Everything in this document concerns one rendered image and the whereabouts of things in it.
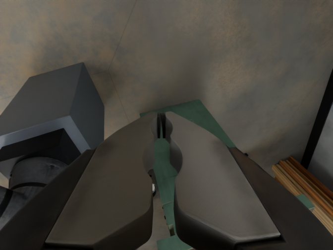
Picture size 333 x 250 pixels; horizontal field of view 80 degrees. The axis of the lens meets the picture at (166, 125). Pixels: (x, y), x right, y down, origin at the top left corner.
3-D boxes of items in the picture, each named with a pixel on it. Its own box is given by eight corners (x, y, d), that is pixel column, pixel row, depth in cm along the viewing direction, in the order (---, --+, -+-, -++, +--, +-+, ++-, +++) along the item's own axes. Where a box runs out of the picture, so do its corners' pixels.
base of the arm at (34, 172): (30, 200, 73) (19, 226, 65) (-2, 164, 62) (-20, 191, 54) (83, 187, 75) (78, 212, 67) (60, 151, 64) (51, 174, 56)
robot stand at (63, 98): (58, 120, 127) (34, 193, 84) (28, 77, 108) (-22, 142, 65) (104, 106, 129) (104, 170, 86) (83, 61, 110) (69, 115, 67)
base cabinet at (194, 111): (199, 97, 143) (260, 174, 88) (201, 154, 179) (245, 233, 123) (138, 113, 138) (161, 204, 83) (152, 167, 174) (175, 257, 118)
